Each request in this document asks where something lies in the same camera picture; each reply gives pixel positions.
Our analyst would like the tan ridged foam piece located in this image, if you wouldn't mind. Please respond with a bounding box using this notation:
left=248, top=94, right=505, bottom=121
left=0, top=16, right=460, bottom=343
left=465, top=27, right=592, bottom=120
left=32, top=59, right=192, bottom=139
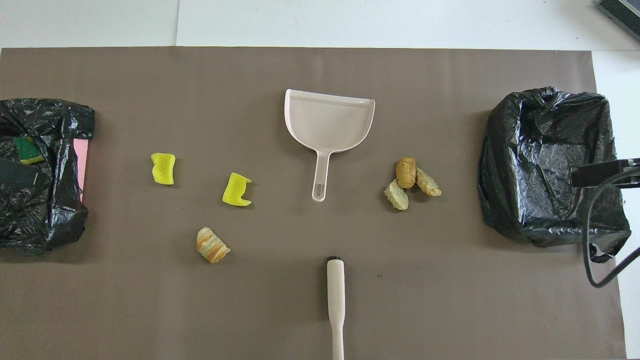
left=416, top=167, right=443, bottom=197

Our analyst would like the brown cracked foam piece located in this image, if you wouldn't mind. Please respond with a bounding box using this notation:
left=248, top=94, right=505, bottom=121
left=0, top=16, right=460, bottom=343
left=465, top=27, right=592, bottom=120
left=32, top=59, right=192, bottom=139
left=395, top=157, right=418, bottom=190

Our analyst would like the orange striped sponge piece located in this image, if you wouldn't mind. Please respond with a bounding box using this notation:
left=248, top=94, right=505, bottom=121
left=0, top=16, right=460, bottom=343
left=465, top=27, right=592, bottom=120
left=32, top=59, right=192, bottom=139
left=196, top=227, right=232, bottom=264

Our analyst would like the pale green foam piece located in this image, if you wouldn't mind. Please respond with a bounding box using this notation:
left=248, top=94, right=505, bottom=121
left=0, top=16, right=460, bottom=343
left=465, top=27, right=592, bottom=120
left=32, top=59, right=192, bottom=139
left=383, top=179, right=410, bottom=211

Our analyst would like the notched yellow sponge piece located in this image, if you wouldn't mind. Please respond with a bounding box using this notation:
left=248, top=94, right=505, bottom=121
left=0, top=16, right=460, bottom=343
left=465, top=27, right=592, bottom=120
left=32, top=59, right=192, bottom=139
left=222, top=172, right=253, bottom=207

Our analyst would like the beige plastic dustpan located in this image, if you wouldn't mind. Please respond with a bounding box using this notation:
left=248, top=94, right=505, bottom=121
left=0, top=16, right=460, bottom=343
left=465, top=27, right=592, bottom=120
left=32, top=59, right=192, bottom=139
left=284, top=89, right=376, bottom=203

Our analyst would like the black bag bin pink box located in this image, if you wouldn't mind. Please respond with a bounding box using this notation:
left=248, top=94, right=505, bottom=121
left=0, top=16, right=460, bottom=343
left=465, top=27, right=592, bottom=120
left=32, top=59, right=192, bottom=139
left=0, top=98, right=96, bottom=256

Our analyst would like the black trash bag bin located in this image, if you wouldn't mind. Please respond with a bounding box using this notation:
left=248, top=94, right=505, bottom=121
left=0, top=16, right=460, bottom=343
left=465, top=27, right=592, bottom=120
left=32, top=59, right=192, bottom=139
left=477, top=86, right=632, bottom=264

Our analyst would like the green and yellow sponge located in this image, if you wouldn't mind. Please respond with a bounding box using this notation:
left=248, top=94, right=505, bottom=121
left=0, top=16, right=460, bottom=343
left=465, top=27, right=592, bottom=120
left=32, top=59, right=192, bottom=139
left=13, top=136, right=46, bottom=165

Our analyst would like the dark ribbed device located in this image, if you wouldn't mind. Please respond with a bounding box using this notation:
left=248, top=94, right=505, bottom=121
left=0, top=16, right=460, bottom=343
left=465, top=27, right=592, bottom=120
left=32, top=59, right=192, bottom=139
left=595, top=0, right=640, bottom=28

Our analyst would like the brown paper table mat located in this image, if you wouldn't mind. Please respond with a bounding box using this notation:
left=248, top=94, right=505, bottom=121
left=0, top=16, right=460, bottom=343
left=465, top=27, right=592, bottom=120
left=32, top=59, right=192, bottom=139
left=0, top=46, right=627, bottom=360

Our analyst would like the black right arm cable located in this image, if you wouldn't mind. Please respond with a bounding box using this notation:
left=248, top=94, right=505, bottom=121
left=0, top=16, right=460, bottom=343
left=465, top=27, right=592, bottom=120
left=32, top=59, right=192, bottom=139
left=585, top=167, right=640, bottom=289

